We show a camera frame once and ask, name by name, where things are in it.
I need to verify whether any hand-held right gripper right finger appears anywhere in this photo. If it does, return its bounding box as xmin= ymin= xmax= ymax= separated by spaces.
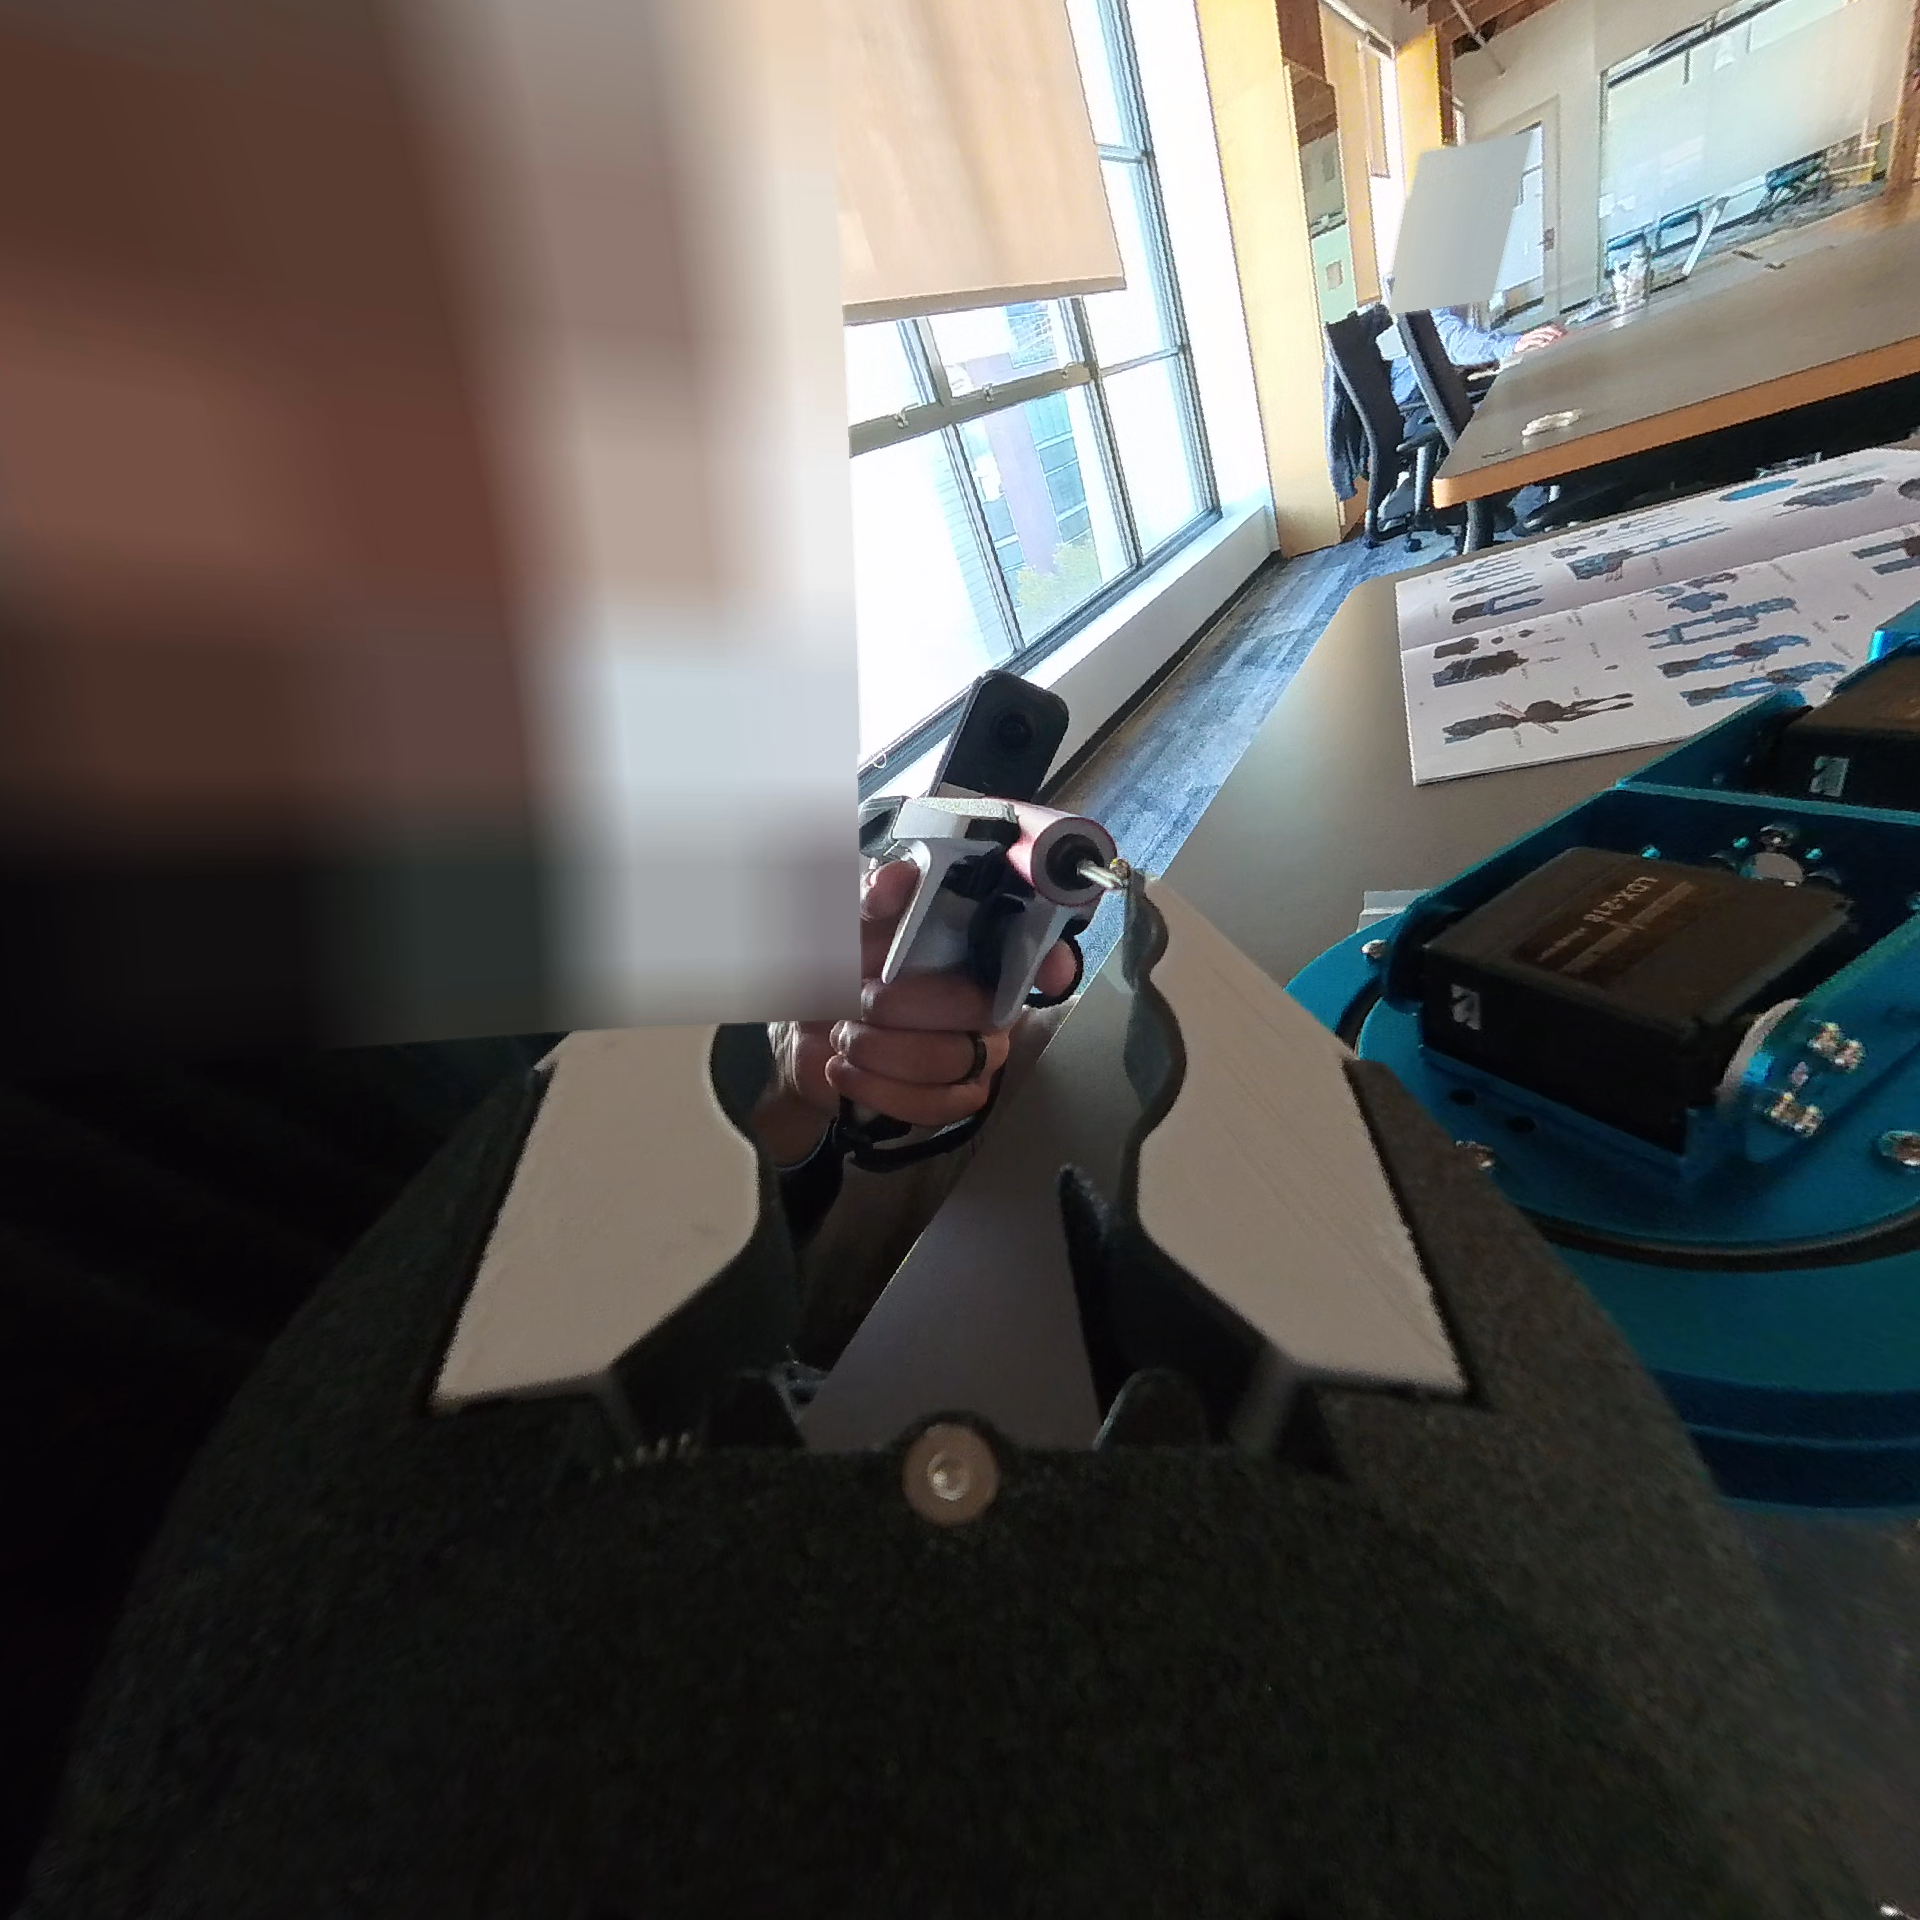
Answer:
xmin=1059 ymin=877 xmax=1473 ymax=1461

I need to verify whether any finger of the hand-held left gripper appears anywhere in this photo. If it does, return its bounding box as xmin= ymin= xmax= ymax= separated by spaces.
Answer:
xmin=881 ymin=800 xmax=1021 ymax=984
xmin=983 ymin=891 xmax=1073 ymax=1022

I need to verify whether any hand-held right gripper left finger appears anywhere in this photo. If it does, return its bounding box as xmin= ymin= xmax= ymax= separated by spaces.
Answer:
xmin=430 ymin=1024 xmax=797 ymax=1421

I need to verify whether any red screwdriver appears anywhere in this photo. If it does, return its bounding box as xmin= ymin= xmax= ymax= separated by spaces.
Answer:
xmin=1009 ymin=809 xmax=1130 ymax=906

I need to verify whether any grey desk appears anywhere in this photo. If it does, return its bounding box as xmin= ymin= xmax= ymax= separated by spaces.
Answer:
xmin=802 ymin=572 xmax=1920 ymax=1920

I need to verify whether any person's left hand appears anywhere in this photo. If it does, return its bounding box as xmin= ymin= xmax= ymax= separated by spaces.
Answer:
xmin=826 ymin=864 xmax=1082 ymax=1125

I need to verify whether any large grid window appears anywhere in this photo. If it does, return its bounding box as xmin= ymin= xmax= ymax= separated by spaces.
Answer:
xmin=844 ymin=0 xmax=1220 ymax=757

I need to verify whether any black servo motor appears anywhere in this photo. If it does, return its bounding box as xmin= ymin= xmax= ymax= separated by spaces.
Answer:
xmin=1777 ymin=659 xmax=1920 ymax=812
xmin=1417 ymin=844 xmax=1862 ymax=1154

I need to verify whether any black office chair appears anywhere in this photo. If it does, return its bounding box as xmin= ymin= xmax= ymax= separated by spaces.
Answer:
xmin=1323 ymin=307 xmax=1427 ymax=547
xmin=1397 ymin=307 xmax=1501 ymax=547

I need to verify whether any beige roller blind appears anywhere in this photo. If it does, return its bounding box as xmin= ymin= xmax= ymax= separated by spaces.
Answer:
xmin=838 ymin=0 xmax=1125 ymax=326

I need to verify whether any printed instruction sheet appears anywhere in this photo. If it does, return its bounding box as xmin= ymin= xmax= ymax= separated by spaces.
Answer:
xmin=1393 ymin=446 xmax=1920 ymax=788

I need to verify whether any long brown table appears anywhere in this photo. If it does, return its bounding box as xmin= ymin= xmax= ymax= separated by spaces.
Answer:
xmin=1433 ymin=180 xmax=1920 ymax=511

